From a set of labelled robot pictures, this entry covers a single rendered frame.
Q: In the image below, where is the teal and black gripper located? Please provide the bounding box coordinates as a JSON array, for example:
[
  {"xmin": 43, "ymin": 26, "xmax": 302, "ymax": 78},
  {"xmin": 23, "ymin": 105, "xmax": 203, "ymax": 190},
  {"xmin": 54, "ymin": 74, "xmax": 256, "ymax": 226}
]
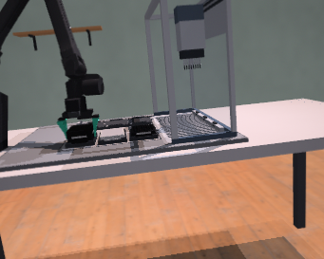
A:
[{"xmin": 57, "ymin": 95, "xmax": 100, "ymax": 137}]

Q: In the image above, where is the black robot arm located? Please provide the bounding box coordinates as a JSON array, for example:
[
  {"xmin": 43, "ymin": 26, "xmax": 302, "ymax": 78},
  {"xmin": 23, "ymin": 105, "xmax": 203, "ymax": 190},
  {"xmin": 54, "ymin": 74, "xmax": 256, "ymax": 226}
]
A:
[{"xmin": 0, "ymin": 0, "xmax": 105, "ymax": 119}]

